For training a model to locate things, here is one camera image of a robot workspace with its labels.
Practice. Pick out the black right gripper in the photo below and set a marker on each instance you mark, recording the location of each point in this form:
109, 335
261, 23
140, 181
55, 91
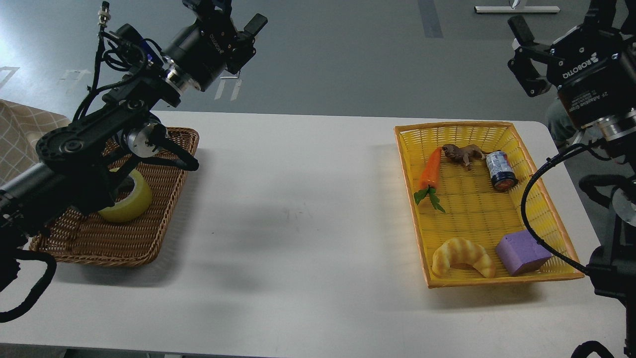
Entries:
592, 66

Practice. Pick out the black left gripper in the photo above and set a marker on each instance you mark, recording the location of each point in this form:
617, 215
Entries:
212, 44

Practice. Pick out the yellow tape roll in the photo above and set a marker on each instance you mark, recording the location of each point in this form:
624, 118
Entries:
134, 204

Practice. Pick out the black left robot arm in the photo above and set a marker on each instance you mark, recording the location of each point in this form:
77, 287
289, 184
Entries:
82, 165

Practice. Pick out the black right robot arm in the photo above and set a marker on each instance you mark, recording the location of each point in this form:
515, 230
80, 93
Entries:
611, 268

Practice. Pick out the white stand base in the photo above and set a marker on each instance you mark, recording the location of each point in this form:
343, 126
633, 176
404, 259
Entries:
516, 10

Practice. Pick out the brown toy animal figure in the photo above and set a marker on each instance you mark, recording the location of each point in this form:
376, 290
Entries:
463, 155

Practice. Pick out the yellow plastic basket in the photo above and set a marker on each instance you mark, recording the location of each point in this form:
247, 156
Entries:
475, 211

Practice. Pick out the orange toy carrot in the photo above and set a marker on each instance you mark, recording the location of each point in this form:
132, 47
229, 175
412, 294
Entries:
429, 180

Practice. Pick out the purple foam block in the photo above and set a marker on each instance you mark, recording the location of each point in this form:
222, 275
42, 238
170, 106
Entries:
520, 253

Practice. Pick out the beige checkered cloth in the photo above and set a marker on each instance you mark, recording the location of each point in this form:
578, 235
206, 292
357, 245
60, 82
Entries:
21, 126

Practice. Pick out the toy croissant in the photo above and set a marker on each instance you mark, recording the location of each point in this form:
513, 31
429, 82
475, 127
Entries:
461, 251

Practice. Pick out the brown wicker basket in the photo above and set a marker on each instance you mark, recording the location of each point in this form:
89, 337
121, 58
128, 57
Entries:
129, 234

